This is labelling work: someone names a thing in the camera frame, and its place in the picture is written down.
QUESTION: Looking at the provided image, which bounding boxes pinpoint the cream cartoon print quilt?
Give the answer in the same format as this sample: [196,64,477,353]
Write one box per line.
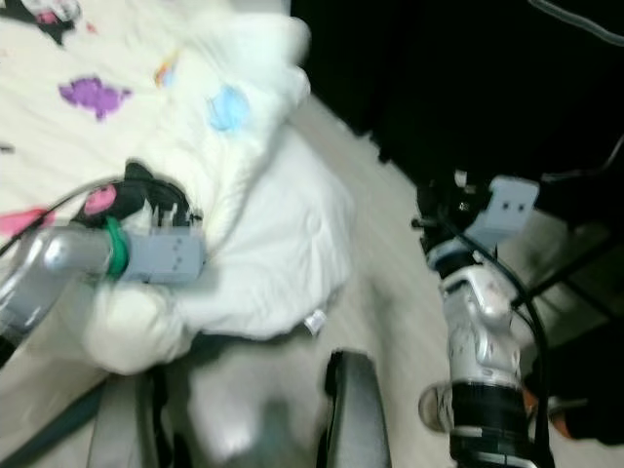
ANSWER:
[0,0,357,376]

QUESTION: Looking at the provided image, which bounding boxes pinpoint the grey slipper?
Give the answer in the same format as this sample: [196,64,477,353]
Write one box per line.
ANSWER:
[417,382,459,435]

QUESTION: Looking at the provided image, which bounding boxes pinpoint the silver black robot legs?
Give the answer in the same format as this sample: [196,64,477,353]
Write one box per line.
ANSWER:
[88,327,396,468]

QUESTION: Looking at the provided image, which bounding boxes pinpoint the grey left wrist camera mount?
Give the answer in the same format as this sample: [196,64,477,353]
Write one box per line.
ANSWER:
[117,229,208,286]

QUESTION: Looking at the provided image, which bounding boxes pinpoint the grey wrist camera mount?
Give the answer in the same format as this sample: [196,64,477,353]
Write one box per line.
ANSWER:
[117,229,208,286]
[466,175,542,250]

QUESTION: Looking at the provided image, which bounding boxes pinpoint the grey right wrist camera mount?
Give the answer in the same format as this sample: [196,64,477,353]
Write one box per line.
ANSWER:
[466,175,542,250]

